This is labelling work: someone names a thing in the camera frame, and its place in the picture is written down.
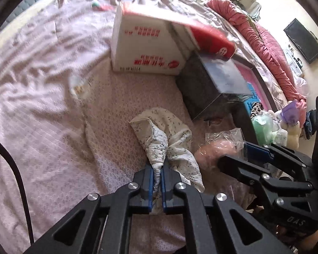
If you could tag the dark glossy box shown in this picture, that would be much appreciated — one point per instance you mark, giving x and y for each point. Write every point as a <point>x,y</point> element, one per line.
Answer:
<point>201,90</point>

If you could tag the pink roll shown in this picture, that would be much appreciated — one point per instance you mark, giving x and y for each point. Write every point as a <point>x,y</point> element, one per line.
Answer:
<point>214,148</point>

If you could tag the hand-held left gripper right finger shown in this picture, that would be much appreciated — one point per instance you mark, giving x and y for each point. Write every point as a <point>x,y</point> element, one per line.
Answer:
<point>164,187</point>

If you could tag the black television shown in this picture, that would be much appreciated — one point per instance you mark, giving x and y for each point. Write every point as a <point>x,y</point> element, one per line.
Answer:
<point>303,41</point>

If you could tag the pale green tissue pack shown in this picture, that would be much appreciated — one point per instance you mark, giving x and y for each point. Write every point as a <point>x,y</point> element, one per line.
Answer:
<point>281,136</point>

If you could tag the lilac bed sheet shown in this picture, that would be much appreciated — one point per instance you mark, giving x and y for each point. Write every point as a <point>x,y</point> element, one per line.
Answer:
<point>42,84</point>

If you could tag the pink quilt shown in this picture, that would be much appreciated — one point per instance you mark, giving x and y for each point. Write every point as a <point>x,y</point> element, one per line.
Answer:
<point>267,47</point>

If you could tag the green puff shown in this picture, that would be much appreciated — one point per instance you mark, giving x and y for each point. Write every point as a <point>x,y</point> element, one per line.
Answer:
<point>262,127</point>

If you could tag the red and white cardboard box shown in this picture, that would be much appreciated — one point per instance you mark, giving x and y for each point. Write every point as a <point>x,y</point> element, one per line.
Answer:
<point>145,50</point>

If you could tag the white floral cloth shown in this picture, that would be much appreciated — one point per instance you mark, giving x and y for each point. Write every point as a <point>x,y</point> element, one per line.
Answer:
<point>161,127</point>

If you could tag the plush toy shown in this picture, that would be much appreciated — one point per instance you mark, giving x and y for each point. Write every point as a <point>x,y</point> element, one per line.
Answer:
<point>290,111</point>

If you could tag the white plastic bag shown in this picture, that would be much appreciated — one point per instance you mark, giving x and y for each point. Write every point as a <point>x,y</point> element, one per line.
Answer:
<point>301,86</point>

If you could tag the white storage unit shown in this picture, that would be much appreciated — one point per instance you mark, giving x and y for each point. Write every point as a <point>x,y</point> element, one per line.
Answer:
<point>294,58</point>

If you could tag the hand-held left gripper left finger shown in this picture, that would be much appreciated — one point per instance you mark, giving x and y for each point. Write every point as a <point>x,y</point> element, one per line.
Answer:
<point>148,185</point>

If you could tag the white ornate mirror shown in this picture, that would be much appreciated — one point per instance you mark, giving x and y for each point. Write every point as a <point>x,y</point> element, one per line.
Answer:
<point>251,5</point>

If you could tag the leopard print cloth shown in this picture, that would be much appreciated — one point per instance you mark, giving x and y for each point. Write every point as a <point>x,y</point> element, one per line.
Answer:
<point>257,109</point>

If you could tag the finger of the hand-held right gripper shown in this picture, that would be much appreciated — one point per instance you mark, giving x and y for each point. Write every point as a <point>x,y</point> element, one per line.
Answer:
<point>235,166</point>
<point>257,150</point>

